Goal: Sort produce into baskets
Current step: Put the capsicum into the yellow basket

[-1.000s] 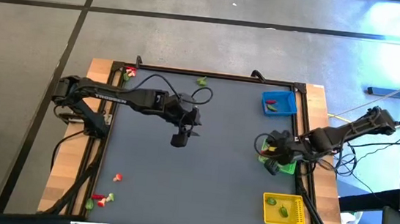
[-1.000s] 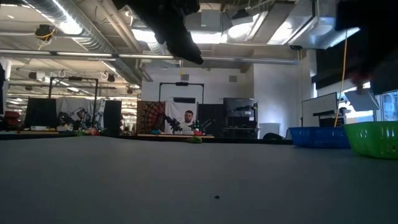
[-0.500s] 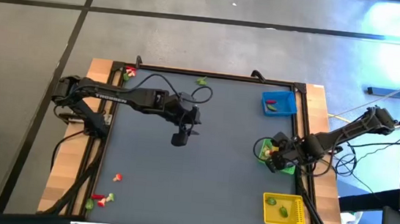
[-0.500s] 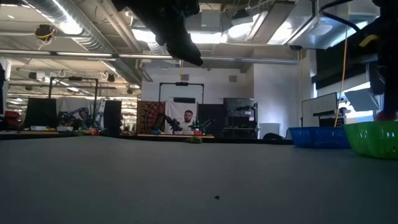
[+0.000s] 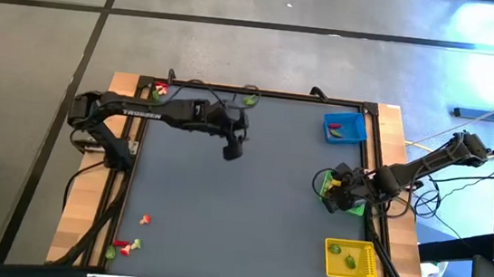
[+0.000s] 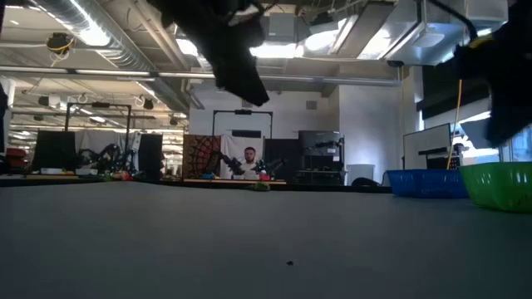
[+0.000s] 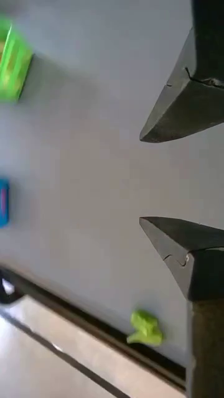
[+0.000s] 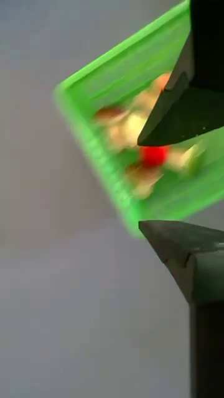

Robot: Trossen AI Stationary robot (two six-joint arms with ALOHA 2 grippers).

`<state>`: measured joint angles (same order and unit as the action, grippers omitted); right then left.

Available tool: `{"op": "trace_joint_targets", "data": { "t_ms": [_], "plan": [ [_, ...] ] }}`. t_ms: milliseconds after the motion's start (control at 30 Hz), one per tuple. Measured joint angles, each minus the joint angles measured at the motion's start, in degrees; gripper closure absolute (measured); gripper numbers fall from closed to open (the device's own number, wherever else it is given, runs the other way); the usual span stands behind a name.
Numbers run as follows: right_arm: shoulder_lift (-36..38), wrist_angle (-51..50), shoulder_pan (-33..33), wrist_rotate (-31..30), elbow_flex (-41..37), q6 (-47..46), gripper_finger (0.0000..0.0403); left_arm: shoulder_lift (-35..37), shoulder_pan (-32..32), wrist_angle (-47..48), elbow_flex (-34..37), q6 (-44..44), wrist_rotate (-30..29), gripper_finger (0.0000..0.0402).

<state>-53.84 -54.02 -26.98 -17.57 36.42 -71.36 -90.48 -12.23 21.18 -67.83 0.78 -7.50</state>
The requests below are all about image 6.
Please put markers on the ceiling light panel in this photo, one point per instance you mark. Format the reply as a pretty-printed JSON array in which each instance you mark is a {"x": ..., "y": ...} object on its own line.
[{"x": 278, "y": 50}]

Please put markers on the white sheet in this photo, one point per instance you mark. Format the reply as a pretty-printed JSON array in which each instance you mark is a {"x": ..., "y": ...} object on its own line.
[{"x": 230, "y": 143}]

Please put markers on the person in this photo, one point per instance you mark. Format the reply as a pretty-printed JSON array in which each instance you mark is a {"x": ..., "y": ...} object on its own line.
[{"x": 249, "y": 160}]

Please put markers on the blue plastic basket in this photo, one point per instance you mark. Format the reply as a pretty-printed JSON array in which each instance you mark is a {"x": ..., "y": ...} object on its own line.
[{"x": 424, "y": 184}]

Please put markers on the yellow tag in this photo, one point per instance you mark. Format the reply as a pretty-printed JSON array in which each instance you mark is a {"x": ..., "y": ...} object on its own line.
[{"x": 482, "y": 41}]

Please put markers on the red toy chili pepper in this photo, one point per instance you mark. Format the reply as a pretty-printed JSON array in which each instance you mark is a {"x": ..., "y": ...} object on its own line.
[{"x": 130, "y": 178}]

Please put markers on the red crate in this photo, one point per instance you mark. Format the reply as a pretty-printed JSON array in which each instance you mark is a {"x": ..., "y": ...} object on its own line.
[{"x": 16, "y": 157}]

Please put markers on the grey ceiling box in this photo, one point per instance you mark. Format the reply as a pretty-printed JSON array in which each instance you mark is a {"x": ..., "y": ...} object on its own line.
[{"x": 282, "y": 27}]

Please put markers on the green plastic basket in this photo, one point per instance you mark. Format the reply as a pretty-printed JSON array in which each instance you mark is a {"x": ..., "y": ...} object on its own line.
[{"x": 498, "y": 187}]

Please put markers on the tilted white panel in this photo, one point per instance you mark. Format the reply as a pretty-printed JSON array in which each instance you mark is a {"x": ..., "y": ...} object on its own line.
[{"x": 474, "y": 133}]

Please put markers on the white bin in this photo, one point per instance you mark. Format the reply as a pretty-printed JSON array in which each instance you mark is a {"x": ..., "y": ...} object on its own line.
[{"x": 361, "y": 174}]

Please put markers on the long horizontal pipe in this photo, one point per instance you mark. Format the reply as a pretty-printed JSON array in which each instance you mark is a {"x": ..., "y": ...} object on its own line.
[{"x": 332, "y": 79}]

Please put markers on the black yellow ceiling reel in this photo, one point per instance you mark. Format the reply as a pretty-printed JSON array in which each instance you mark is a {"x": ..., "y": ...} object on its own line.
[{"x": 58, "y": 43}]

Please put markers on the whiteboard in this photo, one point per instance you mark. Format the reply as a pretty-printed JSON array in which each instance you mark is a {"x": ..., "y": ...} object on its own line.
[{"x": 426, "y": 141}]

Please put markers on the patterned tapestry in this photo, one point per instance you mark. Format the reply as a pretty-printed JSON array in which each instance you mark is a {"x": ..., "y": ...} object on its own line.
[{"x": 201, "y": 155}]

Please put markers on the silver ventilation duct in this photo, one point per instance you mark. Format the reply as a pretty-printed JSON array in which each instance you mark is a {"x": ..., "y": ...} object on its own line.
[{"x": 124, "y": 56}]

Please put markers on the black shelving rack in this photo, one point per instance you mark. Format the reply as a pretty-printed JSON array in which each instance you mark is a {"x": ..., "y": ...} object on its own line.
[{"x": 320, "y": 139}]

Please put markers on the black rig frame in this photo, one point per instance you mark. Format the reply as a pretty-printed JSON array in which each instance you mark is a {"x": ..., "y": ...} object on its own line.
[
  {"x": 101, "y": 104},
  {"x": 243, "y": 111}
]

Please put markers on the white box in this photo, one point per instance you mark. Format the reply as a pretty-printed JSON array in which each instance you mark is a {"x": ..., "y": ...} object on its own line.
[
  {"x": 86, "y": 171},
  {"x": 50, "y": 171}
]

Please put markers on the black backdrop panel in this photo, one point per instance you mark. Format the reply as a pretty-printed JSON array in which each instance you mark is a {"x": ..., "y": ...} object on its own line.
[
  {"x": 150, "y": 158},
  {"x": 54, "y": 149},
  {"x": 287, "y": 147}
]

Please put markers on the black background robot arm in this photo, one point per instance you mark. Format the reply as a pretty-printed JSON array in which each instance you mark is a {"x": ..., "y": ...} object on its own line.
[
  {"x": 104, "y": 155},
  {"x": 232, "y": 164}
]

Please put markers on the grey table mat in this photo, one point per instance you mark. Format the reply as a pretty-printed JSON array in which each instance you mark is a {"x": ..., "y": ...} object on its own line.
[{"x": 208, "y": 249}]

